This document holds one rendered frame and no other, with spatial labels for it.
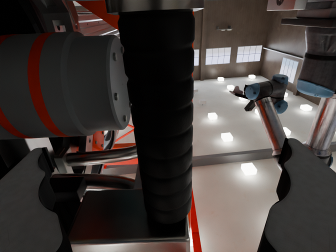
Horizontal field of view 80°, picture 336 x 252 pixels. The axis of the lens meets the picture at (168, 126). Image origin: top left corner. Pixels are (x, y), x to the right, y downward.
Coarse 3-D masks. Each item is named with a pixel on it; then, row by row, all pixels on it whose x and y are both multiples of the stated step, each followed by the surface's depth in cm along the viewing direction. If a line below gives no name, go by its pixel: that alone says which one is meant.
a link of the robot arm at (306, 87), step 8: (304, 56) 69; (304, 64) 69; (312, 64) 66; (320, 64) 64; (328, 64) 63; (304, 72) 69; (312, 72) 67; (320, 72) 65; (328, 72) 64; (304, 80) 69; (312, 80) 67; (320, 80) 66; (328, 80) 66; (296, 88) 76; (304, 88) 70; (312, 88) 68; (320, 88) 67; (328, 88) 67; (320, 96) 69; (328, 96) 69
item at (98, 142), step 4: (96, 132) 57; (100, 132) 60; (96, 136) 57; (100, 136) 60; (92, 140) 54; (96, 140) 57; (100, 140) 60; (92, 144) 54; (96, 144) 57; (100, 144) 60; (76, 148) 56; (92, 148) 57; (96, 148) 57; (100, 148) 60
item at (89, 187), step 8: (56, 168) 34; (56, 176) 33; (64, 176) 32; (72, 176) 32; (88, 176) 32; (96, 176) 32; (104, 176) 32; (112, 176) 32; (120, 176) 32; (88, 184) 32; (96, 184) 32; (104, 184) 31; (112, 184) 31; (120, 184) 31; (128, 184) 31
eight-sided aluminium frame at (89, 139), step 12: (36, 0) 41; (48, 0) 42; (60, 0) 41; (48, 12) 44; (60, 12) 44; (72, 12) 45; (48, 24) 45; (60, 24) 46; (72, 24) 45; (72, 144) 52; (84, 144) 50; (72, 168) 48; (84, 168) 48
